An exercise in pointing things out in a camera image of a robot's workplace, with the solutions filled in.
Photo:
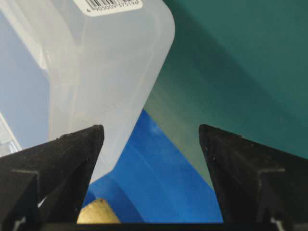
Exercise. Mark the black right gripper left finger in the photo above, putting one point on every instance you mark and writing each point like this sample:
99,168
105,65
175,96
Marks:
42,188

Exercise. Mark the green cutting mat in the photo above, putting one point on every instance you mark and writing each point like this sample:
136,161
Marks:
238,65

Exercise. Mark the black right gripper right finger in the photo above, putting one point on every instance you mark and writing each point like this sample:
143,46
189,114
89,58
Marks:
258,188

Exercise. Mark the wooden T-shaped mallet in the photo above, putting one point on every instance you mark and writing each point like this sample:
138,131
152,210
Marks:
98,212

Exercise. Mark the clear plastic tool box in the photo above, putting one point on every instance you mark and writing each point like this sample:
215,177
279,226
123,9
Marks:
66,65

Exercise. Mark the blue table cloth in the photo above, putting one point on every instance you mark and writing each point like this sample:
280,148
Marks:
153,182

